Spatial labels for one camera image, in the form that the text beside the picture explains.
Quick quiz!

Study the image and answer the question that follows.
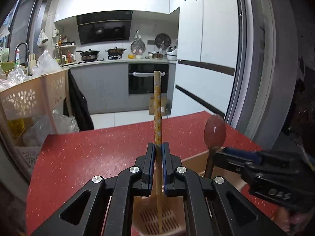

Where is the pot with lid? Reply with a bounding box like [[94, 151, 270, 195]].
[[106, 47, 126, 60]]

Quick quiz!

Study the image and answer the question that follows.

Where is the steel spoon dark handle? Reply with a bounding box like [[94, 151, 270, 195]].
[[204, 114, 226, 178]]

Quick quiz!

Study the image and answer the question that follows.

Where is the dark hanging garment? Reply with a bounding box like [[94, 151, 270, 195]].
[[67, 70, 95, 132]]

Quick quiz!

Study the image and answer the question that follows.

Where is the black wok on stove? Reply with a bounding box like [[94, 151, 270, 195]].
[[76, 49, 99, 62]]

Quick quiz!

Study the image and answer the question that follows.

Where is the hanging steamer rack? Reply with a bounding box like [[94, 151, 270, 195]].
[[130, 30, 146, 55]]

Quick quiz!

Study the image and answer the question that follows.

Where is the black range hood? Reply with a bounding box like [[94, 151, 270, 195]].
[[76, 10, 133, 44]]

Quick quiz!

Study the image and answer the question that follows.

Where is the black kitchen faucet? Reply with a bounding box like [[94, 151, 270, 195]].
[[14, 42, 31, 75]]

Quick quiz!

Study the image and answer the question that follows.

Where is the white plastic bag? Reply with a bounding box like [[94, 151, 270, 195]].
[[37, 29, 48, 47]]

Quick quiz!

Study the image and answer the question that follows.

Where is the white refrigerator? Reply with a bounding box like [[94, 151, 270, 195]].
[[171, 0, 242, 118]]

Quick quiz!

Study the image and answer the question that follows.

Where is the pink plastic storage rack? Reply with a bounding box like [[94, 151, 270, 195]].
[[1, 68, 73, 177]]

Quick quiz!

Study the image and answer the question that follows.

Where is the pink plastic utensil holder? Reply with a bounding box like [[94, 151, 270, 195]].
[[132, 191, 187, 235]]

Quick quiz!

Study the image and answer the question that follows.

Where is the wooden chopstick patterned end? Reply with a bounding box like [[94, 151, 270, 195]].
[[153, 71, 163, 234]]

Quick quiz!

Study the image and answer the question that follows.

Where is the person right hand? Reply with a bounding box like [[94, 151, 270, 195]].
[[272, 207, 315, 235]]

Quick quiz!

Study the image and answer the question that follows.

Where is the small saucepan on counter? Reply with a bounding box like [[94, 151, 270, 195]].
[[148, 52, 163, 60]]

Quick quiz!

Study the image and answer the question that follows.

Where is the round black trivet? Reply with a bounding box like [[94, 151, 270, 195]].
[[154, 33, 171, 51]]

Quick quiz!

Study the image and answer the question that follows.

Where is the black built-in oven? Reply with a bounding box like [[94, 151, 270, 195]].
[[128, 63, 169, 95]]

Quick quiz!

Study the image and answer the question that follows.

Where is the cardboard box on floor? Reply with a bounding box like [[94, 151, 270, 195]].
[[148, 96, 171, 116]]

